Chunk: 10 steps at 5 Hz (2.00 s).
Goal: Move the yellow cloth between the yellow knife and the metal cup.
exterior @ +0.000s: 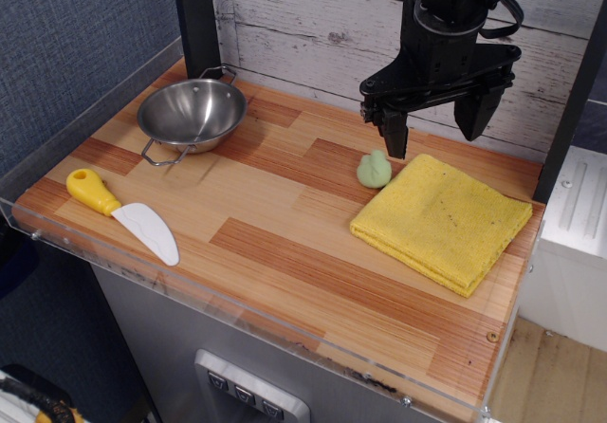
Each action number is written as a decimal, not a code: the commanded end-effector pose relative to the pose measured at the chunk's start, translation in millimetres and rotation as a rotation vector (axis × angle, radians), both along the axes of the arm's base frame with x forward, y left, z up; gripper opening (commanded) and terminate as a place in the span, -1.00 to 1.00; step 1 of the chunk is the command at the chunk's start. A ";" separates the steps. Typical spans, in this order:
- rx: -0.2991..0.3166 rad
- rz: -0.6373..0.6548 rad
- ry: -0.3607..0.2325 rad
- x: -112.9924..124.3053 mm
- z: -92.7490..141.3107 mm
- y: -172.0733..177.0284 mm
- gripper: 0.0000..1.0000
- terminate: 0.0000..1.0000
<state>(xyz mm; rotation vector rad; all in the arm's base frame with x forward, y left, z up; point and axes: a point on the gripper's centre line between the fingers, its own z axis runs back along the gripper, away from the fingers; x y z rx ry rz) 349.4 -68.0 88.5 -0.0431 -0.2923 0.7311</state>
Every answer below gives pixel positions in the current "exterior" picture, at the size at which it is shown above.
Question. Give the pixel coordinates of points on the black vertical post left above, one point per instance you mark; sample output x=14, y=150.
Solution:
x=199, y=37

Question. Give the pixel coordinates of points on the black vertical post right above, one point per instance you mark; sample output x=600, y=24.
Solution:
x=579, y=95

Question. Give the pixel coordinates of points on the grey toy fridge cabinet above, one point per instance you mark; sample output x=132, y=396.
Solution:
x=163, y=335

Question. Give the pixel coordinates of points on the silver dispenser button panel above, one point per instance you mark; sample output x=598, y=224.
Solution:
x=265, y=398

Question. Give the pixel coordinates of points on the yellow cloth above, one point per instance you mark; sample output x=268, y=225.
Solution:
x=442, y=223

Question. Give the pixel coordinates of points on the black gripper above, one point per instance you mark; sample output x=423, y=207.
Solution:
x=438, y=62

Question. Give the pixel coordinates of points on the yellow black object bottom left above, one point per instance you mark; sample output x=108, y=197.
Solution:
x=49, y=409

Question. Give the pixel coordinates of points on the metal bowl with handles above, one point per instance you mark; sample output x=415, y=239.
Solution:
x=193, y=116

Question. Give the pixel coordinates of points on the white toy sink unit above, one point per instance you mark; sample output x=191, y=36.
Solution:
x=565, y=288

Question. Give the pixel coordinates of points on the green plush toy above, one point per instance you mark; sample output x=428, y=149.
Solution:
x=374, y=170

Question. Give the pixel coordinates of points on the black vertical post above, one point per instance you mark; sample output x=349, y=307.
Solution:
x=199, y=37
x=579, y=95

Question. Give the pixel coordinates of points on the clear acrylic table guard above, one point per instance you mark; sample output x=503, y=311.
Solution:
x=262, y=224

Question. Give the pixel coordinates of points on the yellow handled white knife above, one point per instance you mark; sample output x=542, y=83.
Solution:
x=145, y=224

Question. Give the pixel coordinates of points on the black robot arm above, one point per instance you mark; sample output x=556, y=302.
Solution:
x=504, y=16

